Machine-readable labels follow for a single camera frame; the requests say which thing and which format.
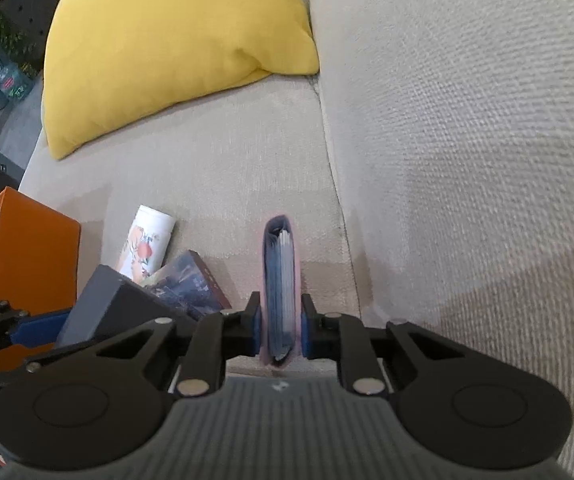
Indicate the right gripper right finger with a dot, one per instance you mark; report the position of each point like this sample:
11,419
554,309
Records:
343,339

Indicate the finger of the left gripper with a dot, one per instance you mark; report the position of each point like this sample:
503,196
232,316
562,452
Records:
30,331

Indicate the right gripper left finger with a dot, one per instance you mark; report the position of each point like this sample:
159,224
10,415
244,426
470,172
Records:
218,338

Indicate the purple illustrated book box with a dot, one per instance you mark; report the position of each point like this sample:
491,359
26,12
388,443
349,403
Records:
187,285

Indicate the pink cover notebook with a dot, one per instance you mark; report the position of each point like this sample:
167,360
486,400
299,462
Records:
280,293

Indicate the white hand cream tube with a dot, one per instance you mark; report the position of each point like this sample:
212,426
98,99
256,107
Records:
146,244

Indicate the orange storage box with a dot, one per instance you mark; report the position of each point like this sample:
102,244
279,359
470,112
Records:
38,262

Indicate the beige fabric sofa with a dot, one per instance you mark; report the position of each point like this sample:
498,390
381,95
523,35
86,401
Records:
428,170

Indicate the water jug bottle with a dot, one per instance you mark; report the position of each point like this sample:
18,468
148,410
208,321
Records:
14,84

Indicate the yellow cushion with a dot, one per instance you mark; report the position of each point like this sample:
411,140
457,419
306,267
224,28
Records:
109,63

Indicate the dark grey cabinet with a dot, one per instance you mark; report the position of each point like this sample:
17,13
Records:
33,18

